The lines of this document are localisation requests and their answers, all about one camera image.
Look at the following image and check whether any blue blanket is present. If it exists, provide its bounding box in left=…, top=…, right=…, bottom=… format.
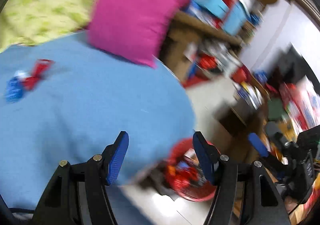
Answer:
left=1, top=31, right=195, bottom=209

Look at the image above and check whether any wooden nightstand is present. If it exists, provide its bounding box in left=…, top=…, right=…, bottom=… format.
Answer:
left=158, top=11, right=243, bottom=82

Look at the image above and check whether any magenta pillow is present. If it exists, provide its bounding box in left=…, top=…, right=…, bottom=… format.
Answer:
left=88, top=0, right=190, bottom=68

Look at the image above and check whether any white crumpled tissue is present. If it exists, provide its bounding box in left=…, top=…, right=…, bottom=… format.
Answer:
left=14, top=70, right=30, bottom=81

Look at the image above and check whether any red ribbon plastic strip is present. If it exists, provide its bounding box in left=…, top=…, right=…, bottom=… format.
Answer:
left=22, top=59, right=55, bottom=91

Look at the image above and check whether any red trash basket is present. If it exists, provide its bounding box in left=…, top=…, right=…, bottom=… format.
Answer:
left=164, top=138, right=216, bottom=202

